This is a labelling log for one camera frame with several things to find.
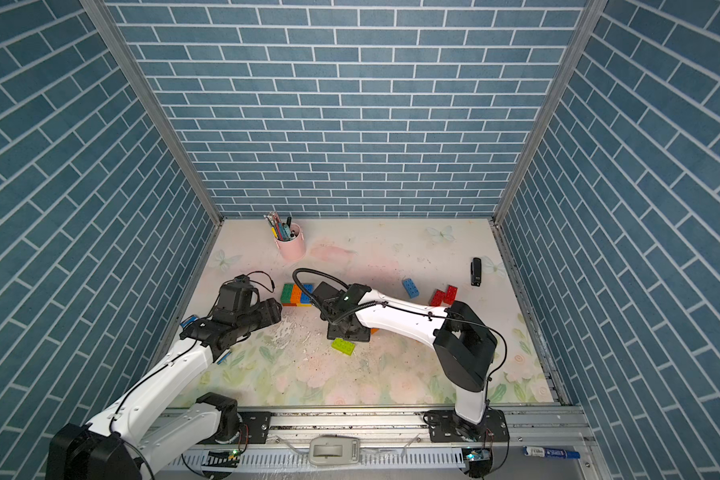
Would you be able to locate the lime green lego brick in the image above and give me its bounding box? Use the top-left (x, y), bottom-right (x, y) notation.
top-left (331, 338), bottom-right (356, 356)

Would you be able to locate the orange lego brick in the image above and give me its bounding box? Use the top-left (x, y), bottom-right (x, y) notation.
top-left (290, 284), bottom-right (305, 306)

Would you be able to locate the dark green lego brick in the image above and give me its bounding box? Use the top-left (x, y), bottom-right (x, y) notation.
top-left (280, 283), bottom-right (296, 306)

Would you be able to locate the red lego brick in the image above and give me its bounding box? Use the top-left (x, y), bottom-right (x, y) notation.
top-left (443, 285), bottom-right (458, 305)
top-left (429, 289), bottom-right (445, 307)

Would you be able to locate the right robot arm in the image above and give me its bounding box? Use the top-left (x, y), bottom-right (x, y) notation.
top-left (292, 268), bottom-right (500, 425)

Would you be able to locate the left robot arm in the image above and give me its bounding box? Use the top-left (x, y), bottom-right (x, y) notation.
top-left (46, 274), bottom-right (282, 479)

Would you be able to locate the light blue lego brick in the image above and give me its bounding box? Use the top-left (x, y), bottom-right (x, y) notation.
top-left (402, 278), bottom-right (420, 299)

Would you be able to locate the blue white card box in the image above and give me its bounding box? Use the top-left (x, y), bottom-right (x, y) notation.
top-left (180, 315), bottom-right (198, 329)

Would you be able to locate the pink pen cup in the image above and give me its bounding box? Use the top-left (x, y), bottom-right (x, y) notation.
top-left (275, 223), bottom-right (307, 263)

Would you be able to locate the black small box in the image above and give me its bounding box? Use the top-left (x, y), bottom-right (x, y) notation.
top-left (470, 257), bottom-right (482, 287)

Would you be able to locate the grey handheld device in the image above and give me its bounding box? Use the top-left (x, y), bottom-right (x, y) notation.
top-left (308, 436), bottom-right (361, 467)

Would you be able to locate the blue marker pen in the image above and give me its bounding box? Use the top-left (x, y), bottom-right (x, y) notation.
top-left (523, 446), bottom-right (581, 460)

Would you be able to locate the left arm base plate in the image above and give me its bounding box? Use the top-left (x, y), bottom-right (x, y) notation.
top-left (213, 411), bottom-right (272, 445)

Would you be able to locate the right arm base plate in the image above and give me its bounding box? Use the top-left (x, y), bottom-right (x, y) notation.
top-left (423, 408), bottom-right (510, 443)

